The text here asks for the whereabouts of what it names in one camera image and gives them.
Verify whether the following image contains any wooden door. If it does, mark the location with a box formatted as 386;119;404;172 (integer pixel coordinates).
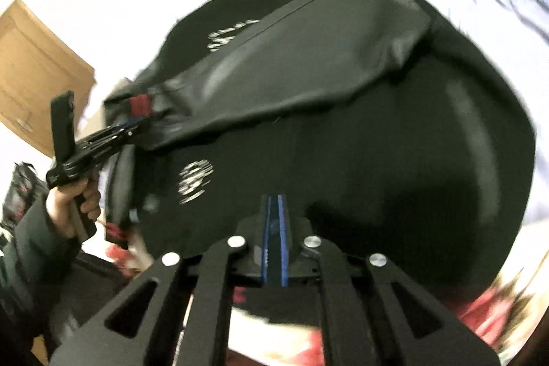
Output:
0;0;96;156

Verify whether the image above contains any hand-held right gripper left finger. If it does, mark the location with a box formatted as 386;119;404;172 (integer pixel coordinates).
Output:
49;194;276;366

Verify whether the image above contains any person's left hand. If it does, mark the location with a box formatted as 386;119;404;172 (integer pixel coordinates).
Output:
45;181;102;240

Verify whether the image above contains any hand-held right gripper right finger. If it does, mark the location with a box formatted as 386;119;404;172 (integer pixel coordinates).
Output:
276;194;503;366

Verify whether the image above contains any black jacket with red stripes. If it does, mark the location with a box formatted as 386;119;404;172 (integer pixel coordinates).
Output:
101;0;539;309

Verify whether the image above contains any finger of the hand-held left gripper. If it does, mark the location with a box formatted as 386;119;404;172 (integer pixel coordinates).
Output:
83;126;141;159
76;118;142;144

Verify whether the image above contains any black leather bed frame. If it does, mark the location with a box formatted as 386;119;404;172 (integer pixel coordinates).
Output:
43;252;131;354

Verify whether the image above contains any dark patterned bag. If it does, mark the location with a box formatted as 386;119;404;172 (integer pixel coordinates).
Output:
0;161;49;230

